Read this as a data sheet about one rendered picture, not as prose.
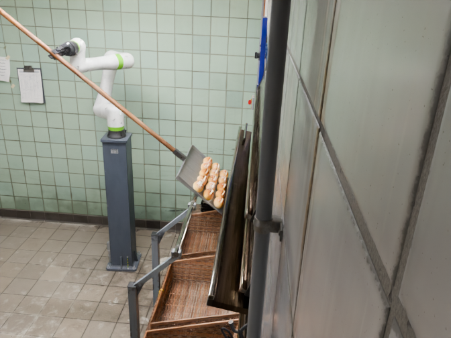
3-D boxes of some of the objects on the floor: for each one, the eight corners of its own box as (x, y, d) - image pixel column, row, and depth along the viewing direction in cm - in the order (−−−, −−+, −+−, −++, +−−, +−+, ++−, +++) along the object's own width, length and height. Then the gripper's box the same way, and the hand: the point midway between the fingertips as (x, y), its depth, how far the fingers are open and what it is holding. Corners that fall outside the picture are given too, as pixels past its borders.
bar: (206, 288, 357) (210, 157, 311) (178, 434, 240) (178, 258, 195) (169, 286, 359) (168, 155, 313) (124, 428, 242) (111, 253, 196)
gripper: (79, 43, 275) (63, 48, 253) (66, 62, 280) (49, 69, 259) (70, 35, 273) (52, 39, 252) (57, 54, 279) (39, 60, 257)
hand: (54, 53), depth 258 cm, fingers closed on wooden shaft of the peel, 3 cm apart
